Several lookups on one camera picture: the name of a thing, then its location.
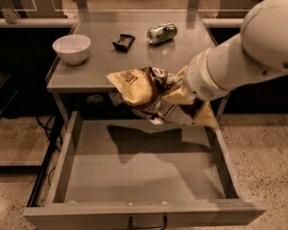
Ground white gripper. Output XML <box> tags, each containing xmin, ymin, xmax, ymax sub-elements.
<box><xmin>161</xmin><ymin>48</ymin><xmax>228</xmax><ymax>129</ymax></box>

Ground brown chip bag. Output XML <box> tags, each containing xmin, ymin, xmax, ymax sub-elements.
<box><xmin>106</xmin><ymin>66</ymin><xmax>203</xmax><ymax>127</ymax></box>

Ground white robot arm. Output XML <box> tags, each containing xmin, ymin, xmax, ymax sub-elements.
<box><xmin>162</xmin><ymin>0</ymin><xmax>288</xmax><ymax>127</ymax></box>

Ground patterned packet under counter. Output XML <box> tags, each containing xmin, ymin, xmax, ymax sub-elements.
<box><xmin>108</xmin><ymin>92</ymin><xmax>124</xmax><ymax>106</ymax></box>

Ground dark round object under counter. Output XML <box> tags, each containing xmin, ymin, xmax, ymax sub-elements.
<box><xmin>85</xmin><ymin>94</ymin><xmax>105</xmax><ymax>107</ymax></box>

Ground grey counter cabinet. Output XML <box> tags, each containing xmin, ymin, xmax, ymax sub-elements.
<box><xmin>47</xmin><ymin>10</ymin><xmax>242</xmax><ymax>122</ymax></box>

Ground grey open top drawer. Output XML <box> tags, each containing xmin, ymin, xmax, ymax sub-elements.
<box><xmin>24</xmin><ymin>112</ymin><xmax>267</xmax><ymax>230</ymax></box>

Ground green soda can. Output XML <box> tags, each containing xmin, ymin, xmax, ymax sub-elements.
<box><xmin>147</xmin><ymin>22</ymin><xmax>178</xmax><ymax>45</ymax></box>

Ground small black snack packet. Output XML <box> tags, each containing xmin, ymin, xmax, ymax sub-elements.
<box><xmin>112</xmin><ymin>34</ymin><xmax>135</xmax><ymax>53</ymax></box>

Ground white bowl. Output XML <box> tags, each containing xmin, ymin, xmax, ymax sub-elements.
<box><xmin>52</xmin><ymin>34</ymin><xmax>91</xmax><ymax>65</ymax></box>

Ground black drawer handle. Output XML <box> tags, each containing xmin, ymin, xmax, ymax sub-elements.
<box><xmin>128</xmin><ymin>215</ymin><xmax>168</xmax><ymax>230</ymax></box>

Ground black floor cables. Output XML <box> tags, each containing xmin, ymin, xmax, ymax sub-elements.
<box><xmin>35</xmin><ymin>113</ymin><xmax>63</xmax><ymax>187</ymax></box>

